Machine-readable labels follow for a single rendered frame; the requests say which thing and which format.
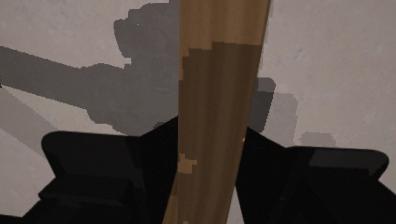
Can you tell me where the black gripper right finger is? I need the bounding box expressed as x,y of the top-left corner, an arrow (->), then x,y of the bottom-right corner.
235,127 -> 390,224

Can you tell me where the brown wooden post with slot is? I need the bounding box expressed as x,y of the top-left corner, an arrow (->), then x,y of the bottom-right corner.
162,168 -> 178,224

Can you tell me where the brown wooden board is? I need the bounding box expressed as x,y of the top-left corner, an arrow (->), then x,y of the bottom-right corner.
177,0 -> 271,224

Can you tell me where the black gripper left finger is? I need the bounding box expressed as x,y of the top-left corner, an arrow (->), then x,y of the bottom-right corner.
41,116 -> 178,224

